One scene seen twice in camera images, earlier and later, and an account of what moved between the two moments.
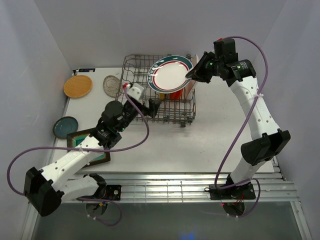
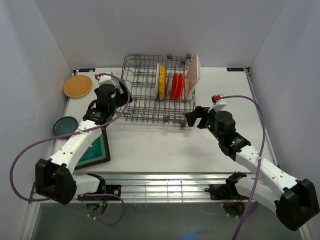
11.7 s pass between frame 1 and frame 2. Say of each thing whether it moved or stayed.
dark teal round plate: stayed
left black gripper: moved
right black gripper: moved
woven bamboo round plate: stayed
